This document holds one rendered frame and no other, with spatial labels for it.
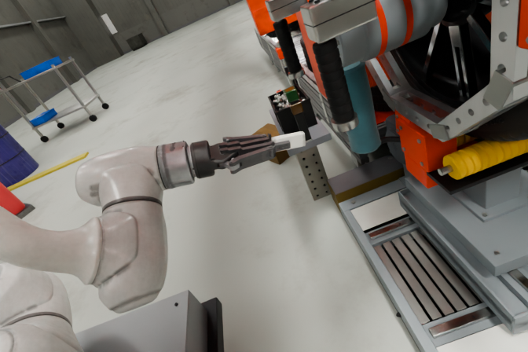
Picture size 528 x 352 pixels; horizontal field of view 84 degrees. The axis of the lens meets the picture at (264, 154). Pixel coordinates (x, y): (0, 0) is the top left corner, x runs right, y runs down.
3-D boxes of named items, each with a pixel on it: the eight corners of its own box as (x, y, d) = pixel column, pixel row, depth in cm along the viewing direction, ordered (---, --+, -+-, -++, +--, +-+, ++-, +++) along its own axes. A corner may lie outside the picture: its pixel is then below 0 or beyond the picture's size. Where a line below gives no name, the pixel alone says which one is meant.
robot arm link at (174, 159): (159, 137, 60) (188, 132, 61) (170, 174, 65) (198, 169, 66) (155, 158, 53) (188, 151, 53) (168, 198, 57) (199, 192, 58)
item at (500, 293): (660, 284, 70) (673, 258, 65) (512, 337, 72) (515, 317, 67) (489, 171, 113) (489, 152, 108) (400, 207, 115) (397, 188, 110)
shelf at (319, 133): (331, 139, 109) (330, 132, 107) (290, 156, 110) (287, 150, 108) (302, 101, 146) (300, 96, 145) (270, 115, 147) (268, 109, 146)
